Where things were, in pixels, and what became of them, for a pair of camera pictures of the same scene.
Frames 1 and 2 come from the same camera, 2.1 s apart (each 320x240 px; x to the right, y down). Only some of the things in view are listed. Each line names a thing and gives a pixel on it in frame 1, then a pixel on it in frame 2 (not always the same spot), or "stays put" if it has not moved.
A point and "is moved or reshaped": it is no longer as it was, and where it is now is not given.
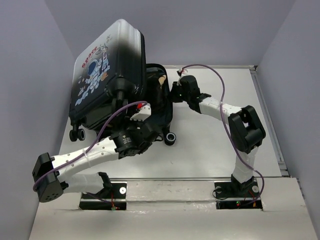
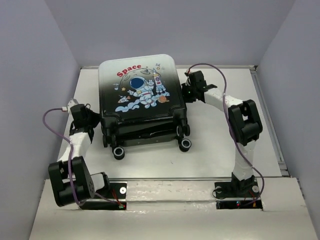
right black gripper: [174, 88] → [184, 85]
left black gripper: [140, 123] → [97, 115]
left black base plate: [113, 198] stays put
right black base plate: [237, 195] stays put
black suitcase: [109, 71] is moved or reshaped
